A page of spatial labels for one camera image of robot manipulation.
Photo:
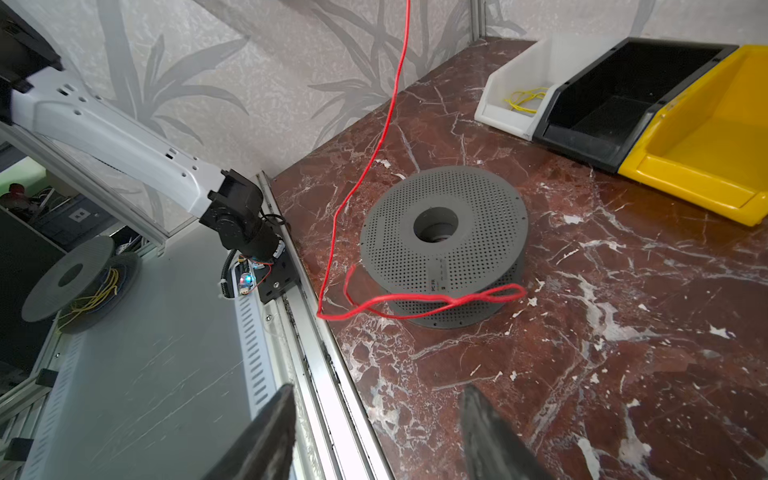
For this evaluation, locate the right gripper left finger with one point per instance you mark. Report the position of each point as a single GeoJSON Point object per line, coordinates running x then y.
{"type": "Point", "coordinates": [265, 449]}

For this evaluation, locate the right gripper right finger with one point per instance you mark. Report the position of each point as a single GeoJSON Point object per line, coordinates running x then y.
{"type": "Point", "coordinates": [492, 450]}

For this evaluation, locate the grey perforated spool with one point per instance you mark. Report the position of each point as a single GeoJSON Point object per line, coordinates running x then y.
{"type": "Point", "coordinates": [452, 231]}

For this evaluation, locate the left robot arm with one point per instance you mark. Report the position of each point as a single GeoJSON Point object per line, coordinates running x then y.
{"type": "Point", "coordinates": [39, 95]}

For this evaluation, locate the black plastic bin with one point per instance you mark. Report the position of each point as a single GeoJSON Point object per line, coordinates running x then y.
{"type": "Point", "coordinates": [597, 116]}

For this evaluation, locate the white plastic bin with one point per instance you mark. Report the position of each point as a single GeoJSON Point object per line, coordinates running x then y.
{"type": "Point", "coordinates": [516, 95]}

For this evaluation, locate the yellow plastic bin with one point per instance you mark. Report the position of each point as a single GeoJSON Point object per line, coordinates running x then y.
{"type": "Point", "coordinates": [708, 145]}

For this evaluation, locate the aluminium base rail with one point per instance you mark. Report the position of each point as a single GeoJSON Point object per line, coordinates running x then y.
{"type": "Point", "coordinates": [284, 342]}

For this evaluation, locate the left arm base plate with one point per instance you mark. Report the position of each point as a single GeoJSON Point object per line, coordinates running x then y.
{"type": "Point", "coordinates": [269, 275]}

